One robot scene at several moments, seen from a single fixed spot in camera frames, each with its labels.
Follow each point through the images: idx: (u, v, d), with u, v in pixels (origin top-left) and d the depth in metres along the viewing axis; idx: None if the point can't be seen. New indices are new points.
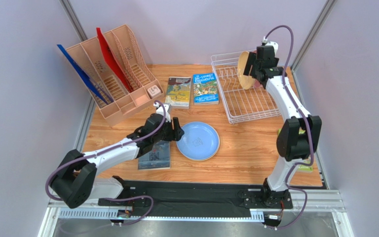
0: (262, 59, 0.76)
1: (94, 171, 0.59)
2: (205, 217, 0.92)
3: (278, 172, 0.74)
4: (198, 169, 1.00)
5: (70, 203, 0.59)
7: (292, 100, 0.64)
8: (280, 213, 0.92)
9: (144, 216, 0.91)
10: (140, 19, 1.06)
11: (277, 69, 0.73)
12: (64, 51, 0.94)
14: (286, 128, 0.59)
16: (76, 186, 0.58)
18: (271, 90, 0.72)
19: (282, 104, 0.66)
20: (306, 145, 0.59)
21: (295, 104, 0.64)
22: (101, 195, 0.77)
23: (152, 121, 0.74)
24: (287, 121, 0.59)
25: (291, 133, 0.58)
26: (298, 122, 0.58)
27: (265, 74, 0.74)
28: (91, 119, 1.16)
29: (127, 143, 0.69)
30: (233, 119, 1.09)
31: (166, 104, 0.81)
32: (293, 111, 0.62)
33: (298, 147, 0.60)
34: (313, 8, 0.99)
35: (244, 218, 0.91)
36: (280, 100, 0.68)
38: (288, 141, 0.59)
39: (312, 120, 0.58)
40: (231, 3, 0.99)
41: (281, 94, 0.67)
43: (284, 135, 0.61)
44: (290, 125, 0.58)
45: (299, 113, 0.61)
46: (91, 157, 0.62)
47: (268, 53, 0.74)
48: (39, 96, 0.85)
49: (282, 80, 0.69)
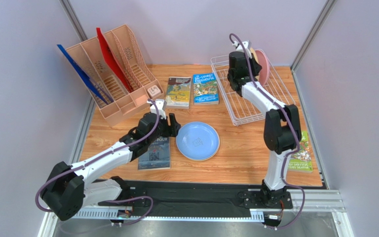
0: (235, 67, 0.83)
1: (81, 185, 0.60)
2: (205, 217, 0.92)
3: (273, 168, 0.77)
4: (198, 169, 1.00)
5: (61, 215, 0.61)
7: (268, 98, 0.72)
8: (280, 213, 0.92)
9: (144, 216, 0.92)
10: (140, 19, 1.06)
11: (247, 78, 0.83)
12: (64, 51, 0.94)
14: (269, 121, 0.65)
16: (64, 200, 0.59)
18: (246, 96, 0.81)
19: (261, 105, 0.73)
20: (290, 134, 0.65)
21: (271, 99, 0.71)
22: (98, 200, 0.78)
23: (145, 123, 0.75)
24: (268, 114, 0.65)
25: (274, 124, 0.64)
26: (278, 114, 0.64)
27: (238, 83, 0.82)
28: (91, 118, 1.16)
29: (118, 148, 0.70)
30: (238, 121, 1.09)
31: (160, 101, 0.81)
32: (270, 105, 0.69)
33: (284, 138, 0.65)
34: (313, 8, 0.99)
35: (244, 218, 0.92)
36: (257, 101, 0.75)
38: (275, 133, 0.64)
39: (289, 109, 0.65)
40: (231, 3, 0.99)
41: (257, 95, 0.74)
43: (269, 128, 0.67)
44: (271, 116, 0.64)
45: (276, 106, 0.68)
46: (79, 169, 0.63)
47: (240, 63, 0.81)
48: (39, 96, 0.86)
49: (254, 85, 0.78)
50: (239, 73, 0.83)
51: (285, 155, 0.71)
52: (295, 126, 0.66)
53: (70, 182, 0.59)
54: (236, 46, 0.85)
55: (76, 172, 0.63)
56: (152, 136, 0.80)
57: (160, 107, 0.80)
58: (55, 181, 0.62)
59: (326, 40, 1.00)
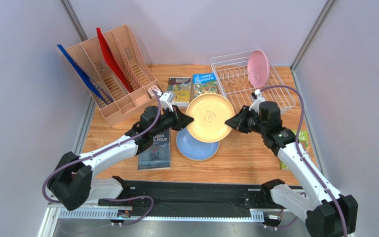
0: (269, 121, 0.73)
1: (89, 174, 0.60)
2: (205, 217, 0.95)
3: (288, 204, 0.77)
4: (198, 169, 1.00)
5: (68, 205, 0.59)
7: (318, 178, 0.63)
8: (280, 213, 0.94)
9: (144, 216, 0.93)
10: (140, 19, 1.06)
11: (284, 133, 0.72)
12: (64, 51, 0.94)
14: (321, 216, 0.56)
16: (73, 188, 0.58)
18: (285, 159, 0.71)
19: (305, 181, 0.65)
20: (343, 230, 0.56)
21: (322, 183, 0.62)
22: (101, 197, 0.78)
23: (147, 117, 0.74)
24: (321, 211, 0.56)
25: (326, 221, 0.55)
26: (332, 211, 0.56)
27: (275, 140, 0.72)
28: (91, 118, 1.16)
29: (124, 141, 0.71)
30: None
31: (167, 93, 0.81)
32: (322, 193, 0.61)
33: (335, 232, 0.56)
34: (313, 9, 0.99)
35: (244, 218, 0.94)
36: (300, 174, 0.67)
38: (325, 228, 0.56)
39: (347, 203, 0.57)
40: (231, 3, 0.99)
41: (302, 170, 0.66)
43: (320, 224, 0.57)
44: (324, 214, 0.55)
45: (329, 195, 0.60)
46: (87, 159, 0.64)
47: (276, 116, 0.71)
48: (39, 96, 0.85)
49: (297, 149, 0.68)
50: (273, 126, 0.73)
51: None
52: (349, 221, 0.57)
53: (78, 171, 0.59)
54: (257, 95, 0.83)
55: (84, 162, 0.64)
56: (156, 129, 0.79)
57: (165, 99, 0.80)
58: (62, 171, 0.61)
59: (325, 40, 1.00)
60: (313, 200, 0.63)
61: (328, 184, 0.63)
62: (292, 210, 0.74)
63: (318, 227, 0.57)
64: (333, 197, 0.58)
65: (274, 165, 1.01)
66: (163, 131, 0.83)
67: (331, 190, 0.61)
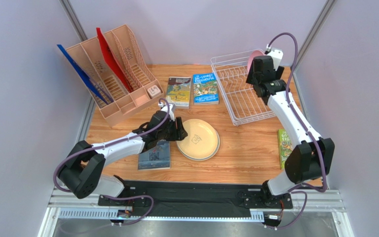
0: (261, 71, 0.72)
1: (102, 162, 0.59)
2: (205, 217, 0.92)
3: (281, 182, 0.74)
4: (199, 169, 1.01)
5: (78, 193, 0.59)
7: (300, 122, 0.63)
8: (280, 213, 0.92)
9: (144, 216, 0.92)
10: (140, 19, 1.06)
11: (277, 83, 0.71)
12: (64, 51, 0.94)
14: (299, 155, 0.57)
16: (84, 175, 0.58)
18: (273, 106, 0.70)
19: (289, 126, 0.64)
20: (318, 169, 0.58)
21: (304, 127, 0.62)
22: (103, 193, 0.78)
23: (158, 118, 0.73)
24: (299, 148, 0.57)
25: (303, 159, 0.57)
26: (310, 148, 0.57)
27: (266, 89, 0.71)
28: (91, 119, 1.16)
29: (132, 137, 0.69)
30: (237, 121, 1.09)
31: (170, 104, 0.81)
32: (303, 135, 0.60)
33: (310, 171, 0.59)
34: (314, 9, 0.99)
35: (244, 218, 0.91)
36: (285, 120, 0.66)
38: (301, 168, 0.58)
39: (324, 143, 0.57)
40: (231, 3, 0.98)
41: (287, 114, 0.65)
43: (296, 162, 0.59)
44: (302, 151, 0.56)
45: (309, 137, 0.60)
46: (99, 148, 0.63)
47: (268, 66, 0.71)
48: (38, 96, 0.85)
49: (286, 97, 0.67)
50: (265, 77, 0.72)
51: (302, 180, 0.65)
52: (325, 161, 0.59)
53: (92, 158, 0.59)
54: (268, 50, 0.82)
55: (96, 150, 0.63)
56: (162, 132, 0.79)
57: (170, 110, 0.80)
58: (75, 159, 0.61)
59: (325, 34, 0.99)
60: (294, 141, 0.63)
61: (311, 127, 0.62)
62: (284, 184, 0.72)
63: (294, 163, 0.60)
64: (313, 138, 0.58)
65: (274, 165, 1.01)
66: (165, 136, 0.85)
67: (313, 133, 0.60)
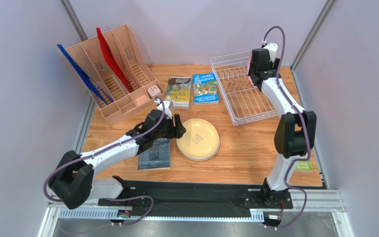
0: (257, 61, 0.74)
1: (91, 173, 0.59)
2: (205, 217, 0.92)
3: (277, 170, 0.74)
4: (198, 169, 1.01)
5: (69, 204, 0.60)
7: (287, 98, 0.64)
8: (280, 213, 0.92)
9: (144, 216, 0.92)
10: (140, 19, 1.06)
11: (273, 71, 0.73)
12: (64, 51, 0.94)
14: (283, 123, 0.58)
16: (74, 187, 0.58)
18: (266, 92, 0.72)
19: (278, 104, 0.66)
20: (303, 139, 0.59)
21: (290, 101, 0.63)
22: (101, 196, 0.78)
23: (152, 118, 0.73)
24: (283, 117, 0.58)
25: (286, 127, 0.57)
26: (293, 118, 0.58)
27: (260, 76, 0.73)
28: (91, 119, 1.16)
29: (125, 141, 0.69)
30: (237, 121, 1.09)
31: (167, 101, 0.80)
32: (288, 108, 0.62)
33: (295, 142, 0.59)
34: (314, 9, 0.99)
35: (244, 218, 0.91)
36: (275, 99, 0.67)
38: (286, 137, 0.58)
39: (307, 114, 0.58)
40: (231, 3, 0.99)
41: (276, 93, 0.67)
43: (281, 132, 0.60)
44: (285, 120, 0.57)
45: (295, 110, 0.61)
46: (89, 158, 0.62)
47: (263, 56, 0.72)
48: (38, 96, 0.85)
49: (276, 81, 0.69)
50: (261, 67, 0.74)
51: (292, 160, 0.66)
52: (310, 133, 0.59)
53: (80, 170, 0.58)
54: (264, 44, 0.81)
55: (85, 161, 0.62)
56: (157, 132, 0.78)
57: (168, 106, 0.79)
58: (64, 170, 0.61)
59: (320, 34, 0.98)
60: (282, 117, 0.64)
61: (296, 103, 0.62)
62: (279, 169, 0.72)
63: (280, 134, 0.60)
64: (297, 110, 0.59)
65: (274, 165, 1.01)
66: (162, 135, 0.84)
67: (298, 106, 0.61)
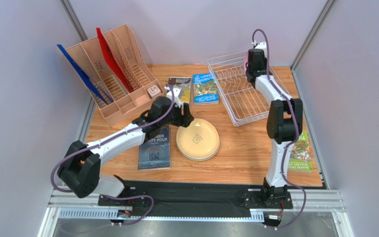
0: (252, 61, 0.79)
1: (97, 162, 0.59)
2: (205, 217, 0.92)
3: (272, 162, 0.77)
4: (198, 169, 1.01)
5: (79, 193, 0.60)
7: (276, 89, 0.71)
8: (280, 213, 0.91)
9: (144, 216, 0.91)
10: (140, 19, 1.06)
11: (264, 72, 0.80)
12: (64, 51, 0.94)
14: (272, 109, 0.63)
16: (82, 177, 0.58)
18: (258, 86, 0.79)
19: (268, 95, 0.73)
20: (291, 125, 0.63)
21: (278, 91, 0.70)
22: (102, 192, 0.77)
23: (159, 104, 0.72)
24: (272, 104, 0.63)
25: (275, 112, 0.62)
26: (282, 104, 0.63)
27: (253, 75, 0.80)
28: (91, 119, 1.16)
29: (132, 130, 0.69)
30: (238, 122, 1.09)
31: (177, 89, 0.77)
32: (277, 97, 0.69)
33: (285, 128, 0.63)
34: (313, 8, 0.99)
35: (244, 218, 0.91)
36: (266, 92, 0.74)
38: (276, 122, 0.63)
39: (294, 100, 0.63)
40: (231, 3, 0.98)
41: (266, 85, 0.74)
43: (271, 118, 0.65)
44: (274, 106, 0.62)
45: (283, 98, 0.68)
46: (94, 147, 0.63)
47: (257, 57, 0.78)
48: (38, 96, 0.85)
49: (267, 77, 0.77)
50: (255, 66, 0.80)
51: (285, 146, 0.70)
52: (298, 119, 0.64)
53: (87, 159, 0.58)
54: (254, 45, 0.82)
55: (92, 150, 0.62)
56: (165, 120, 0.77)
57: (176, 95, 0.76)
58: (72, 160, 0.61)
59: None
60: None
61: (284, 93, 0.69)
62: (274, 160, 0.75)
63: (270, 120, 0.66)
64: (285, 97, 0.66)
65: None
66: (169, 124, 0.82)
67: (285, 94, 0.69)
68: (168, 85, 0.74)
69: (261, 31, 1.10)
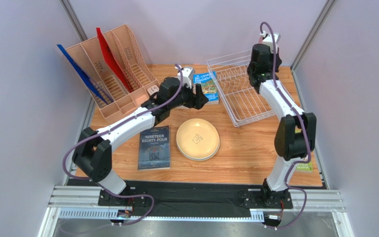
0: (257, 61, 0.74)
1: (109, 148, 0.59)
2: (205, 217, 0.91)
3: (277, 173, 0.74)
4: (198, 169, 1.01)
5: (94, 177, 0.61)
7: (285, 100, 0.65)
8: (280, 213, 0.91)
9: (144, 216, 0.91)
10: (140, 18, 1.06)
11: (269, 74, 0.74)
12: (64, 51, 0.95)
14: (283, 126, 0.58)
16: (94, 162, 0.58)
18: (264, 94, 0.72)
19: (276, 106, 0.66)
20: (303, 141, 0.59)
21: (288, 103, 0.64)
22: (107, 186, 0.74)
23: (166, 86, 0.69)
24: (283, 120, 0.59)
25: (286, 130, 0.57)
26: (293, 121, 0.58)
27: (257, 79, 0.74)
28: (91, 119, 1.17)
29: (140, 113, 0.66)
30: (238, 122, 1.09)
31: (189, 68, 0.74)
32: (287, 110, 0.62)
33: (296, 145, 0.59)
34: (313, 9, 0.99)
35: (244, 218, 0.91)
36: (274, 102, 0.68)
38: (286, 139, 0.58)
39: (307, 116, 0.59)
40: (231, 3, 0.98)
41: (274, 95, 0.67)
43: (281, 136, 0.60)
44: (285, 123, 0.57)
45: (293, 111, 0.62)
46: (105, 134, 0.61)
47: (263, 57, 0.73)
48: (38, 96, 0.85)
49: (274, 83, 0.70)
50: (260, 67, 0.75)
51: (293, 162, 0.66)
52: (310, 136, 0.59)
53: (97, 145, 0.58)
54: (264, 37, 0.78)
55: (102, 137, 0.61)
56: (175, 101, 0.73)
57: (187, 74, 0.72)
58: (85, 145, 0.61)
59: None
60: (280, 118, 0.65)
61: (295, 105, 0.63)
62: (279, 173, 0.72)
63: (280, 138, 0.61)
64: (296, 112, 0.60)
65: None
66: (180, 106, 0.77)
67: (296, 108, 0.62)
68: (178, 65, 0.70)
69: (257, 29, 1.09)
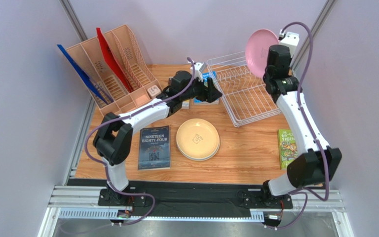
0: (275, 65, 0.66)
1: (131, 131, 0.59)
2: (204, 217, 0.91)
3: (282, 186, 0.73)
4: (198, 169, 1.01)
5: (114, 161, 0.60)
7: (309, 127, 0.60)
8: (280, 213, 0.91)
9: (145, 216, 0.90)
10: (140, 18, 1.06)
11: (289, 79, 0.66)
12: (64, 51, 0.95)
14: (304, 164, 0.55)
16: (117, 144, 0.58)
18: (283, 106, 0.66)
19: (296, 129, 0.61)
20: (321, 176, 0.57)
21: (312, 133, 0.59)
22: (113, 179, 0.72)
23: (178, 80, 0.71)
24: (304, 157, 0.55)
25: (307, 168, 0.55)
26: (316, 159, 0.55)
27: (277, 86, 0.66)
28: (91, 119, 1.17)
29: (157, 103, 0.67)
30: (238, 122, 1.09)
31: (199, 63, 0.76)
32: (310, 142, 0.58)
33: (313, 179, 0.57)
34: (314, 9, 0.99)
35: (244, 218, 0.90)
36: (293, 122, 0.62)
38: (305, 176, 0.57)
39: (332, 154, 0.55)
40: (231, 3, 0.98)
41: (296, 116, 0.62)
43: (299, 169, 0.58)
44: (308, 162, 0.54)
45: (317, 145, 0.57)
46: (126, 118, 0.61)
47: (283, 60, 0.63)
48: (38, 96, 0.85)
49: (297, 98, 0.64)
50: (280, 72, 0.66)
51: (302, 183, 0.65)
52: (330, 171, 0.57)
53: (121, 128, 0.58)
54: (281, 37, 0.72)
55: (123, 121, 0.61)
56: (187, 94, 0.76)
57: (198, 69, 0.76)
58: (106, 128, 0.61)
59: (270, 34, 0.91)
60: (300, 147, 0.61)
61: (319, 135, 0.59)
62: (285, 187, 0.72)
63: (297, 169, 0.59)
64: (321, 147, 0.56)
65: (274, 165, 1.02)
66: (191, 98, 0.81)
67: (321, 141, 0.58)
68: (190, 59, 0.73)
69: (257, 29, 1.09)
